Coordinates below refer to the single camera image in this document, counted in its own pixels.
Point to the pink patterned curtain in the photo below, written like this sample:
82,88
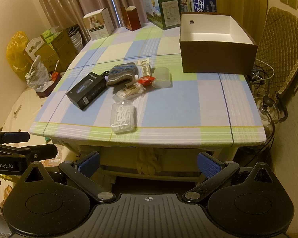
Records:
64,0

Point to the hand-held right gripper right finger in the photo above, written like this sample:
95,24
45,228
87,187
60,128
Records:
209,164

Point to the red snack packet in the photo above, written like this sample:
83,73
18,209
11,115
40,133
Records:
146,80

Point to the black shaver box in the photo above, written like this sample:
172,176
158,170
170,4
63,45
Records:
87,91

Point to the green and white carton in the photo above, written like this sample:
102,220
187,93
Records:
168,12

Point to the dark red paper box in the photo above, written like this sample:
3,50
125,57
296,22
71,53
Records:
134,19

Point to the quilted beige chair cover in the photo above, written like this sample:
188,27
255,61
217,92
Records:
280,42

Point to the glass kettle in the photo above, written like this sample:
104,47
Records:
265,109

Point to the white plastic blister pack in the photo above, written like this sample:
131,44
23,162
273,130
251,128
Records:
144,67

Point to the cream hang-tab box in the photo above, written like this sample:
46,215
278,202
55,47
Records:
33,47

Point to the small dark red box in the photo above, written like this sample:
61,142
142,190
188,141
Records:
46,91

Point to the yellow rubber gloves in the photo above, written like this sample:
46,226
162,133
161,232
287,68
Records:
149,161

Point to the checked tablecloth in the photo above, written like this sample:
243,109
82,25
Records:
188,104

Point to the cotton swab bag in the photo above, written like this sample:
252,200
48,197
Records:
129,91

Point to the green tissue packs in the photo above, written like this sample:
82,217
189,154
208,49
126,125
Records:
48,36

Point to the striped knitted hat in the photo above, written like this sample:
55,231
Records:
121,75

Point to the brown cardboard box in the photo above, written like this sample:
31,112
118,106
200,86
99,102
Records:
62,41

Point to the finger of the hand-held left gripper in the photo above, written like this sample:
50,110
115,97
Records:
16,137
39,151

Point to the white product box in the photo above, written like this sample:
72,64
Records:
99,27

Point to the brown storage box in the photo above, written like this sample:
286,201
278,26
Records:
213,57

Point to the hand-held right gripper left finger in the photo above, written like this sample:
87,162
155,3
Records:
88,164

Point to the yellow plastic bag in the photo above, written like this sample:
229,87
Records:
15,52

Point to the white plastic bag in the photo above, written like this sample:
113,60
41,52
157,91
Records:
38,75

